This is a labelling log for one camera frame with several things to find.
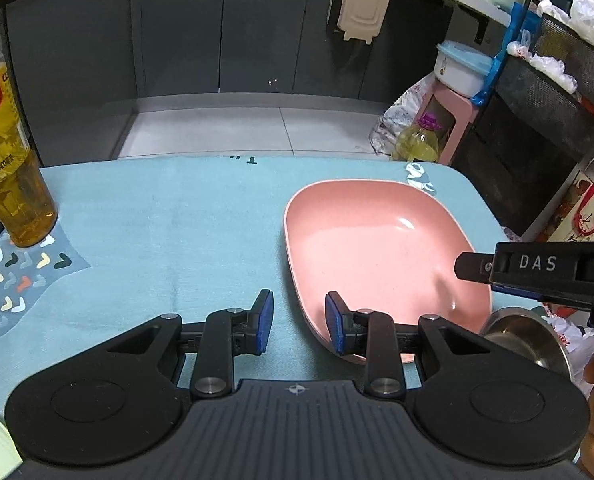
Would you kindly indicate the red white paper bag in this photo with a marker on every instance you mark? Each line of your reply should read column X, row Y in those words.
column 587, row 210

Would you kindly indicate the floral plastic bag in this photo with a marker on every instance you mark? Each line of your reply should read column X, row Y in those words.
column 402, row 105

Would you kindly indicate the blue table mat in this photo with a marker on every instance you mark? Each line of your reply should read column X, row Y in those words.
column 152, row 235

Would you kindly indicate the large cooking oil jug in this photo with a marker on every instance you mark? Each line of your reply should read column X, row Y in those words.
column 417, row 145

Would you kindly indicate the black mesh rack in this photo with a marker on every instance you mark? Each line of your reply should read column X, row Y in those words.
column 527, row 135

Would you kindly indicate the beige hanging bin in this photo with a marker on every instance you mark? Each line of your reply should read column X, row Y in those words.
column 364, row 10

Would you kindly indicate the pink square dish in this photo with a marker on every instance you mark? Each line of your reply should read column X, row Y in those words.
column 377, row 250

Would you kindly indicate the white container with blue lid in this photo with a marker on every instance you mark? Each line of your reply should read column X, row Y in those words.
column 462, row 70

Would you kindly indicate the white plastic bags on rack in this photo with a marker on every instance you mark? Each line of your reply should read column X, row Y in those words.
column 592, row 15

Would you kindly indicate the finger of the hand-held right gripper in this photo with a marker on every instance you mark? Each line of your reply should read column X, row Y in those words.
column 474, row 266

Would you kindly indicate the stainless steel bowl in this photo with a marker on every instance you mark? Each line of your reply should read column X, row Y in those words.
column 522, row 340

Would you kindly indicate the yellow oil bottle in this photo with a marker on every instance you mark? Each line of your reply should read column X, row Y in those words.
column 17, row 200

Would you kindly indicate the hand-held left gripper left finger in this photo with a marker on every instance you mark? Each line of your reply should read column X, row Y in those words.
column 264, row 320

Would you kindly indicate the pink plastic stool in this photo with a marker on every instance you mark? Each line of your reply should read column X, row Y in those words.
column 452, row 110

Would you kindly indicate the blue hanging bag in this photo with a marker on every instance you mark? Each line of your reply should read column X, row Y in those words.
column 492, row 70

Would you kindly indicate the white plastic bag red print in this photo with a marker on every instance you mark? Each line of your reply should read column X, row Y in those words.
column 572, row 335

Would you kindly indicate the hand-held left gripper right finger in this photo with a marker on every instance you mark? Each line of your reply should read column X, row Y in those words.
column 334, row 325

